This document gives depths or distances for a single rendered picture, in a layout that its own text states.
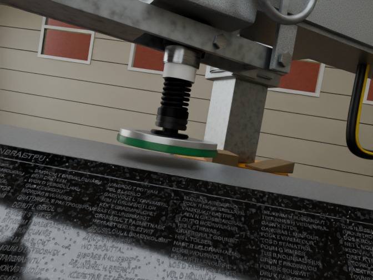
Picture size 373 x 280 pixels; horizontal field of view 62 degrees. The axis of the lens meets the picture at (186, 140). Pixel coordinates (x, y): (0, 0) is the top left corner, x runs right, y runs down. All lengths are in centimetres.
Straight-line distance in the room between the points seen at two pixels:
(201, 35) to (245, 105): 82
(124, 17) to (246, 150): 100
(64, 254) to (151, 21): 41
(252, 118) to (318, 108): 538
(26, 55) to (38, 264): 808
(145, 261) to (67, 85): 739
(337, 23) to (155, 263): 64
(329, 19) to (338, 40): 6
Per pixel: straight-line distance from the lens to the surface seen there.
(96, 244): 48
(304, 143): 674
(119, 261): 47
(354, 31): 87
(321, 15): 79
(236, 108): 141
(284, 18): 63
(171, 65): 66
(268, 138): 664
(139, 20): 61
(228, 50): 67
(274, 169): 132
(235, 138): 141
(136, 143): 59
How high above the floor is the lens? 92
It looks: 3 degrees down
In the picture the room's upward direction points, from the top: 10 degrees clockwise
